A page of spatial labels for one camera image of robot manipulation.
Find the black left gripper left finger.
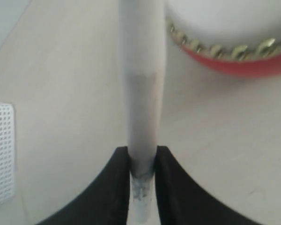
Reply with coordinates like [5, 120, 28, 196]
[40, 147, 130, 225]

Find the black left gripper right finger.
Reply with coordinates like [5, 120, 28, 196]
[155, 146, 251, 225]

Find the wooden drumstick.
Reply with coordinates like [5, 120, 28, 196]
[118, 0, 166, 224]

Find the small red drum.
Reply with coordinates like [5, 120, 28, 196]
[166, 0, 281, 77]

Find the white perforated basket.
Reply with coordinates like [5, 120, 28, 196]
[0, 103, 15, 203]

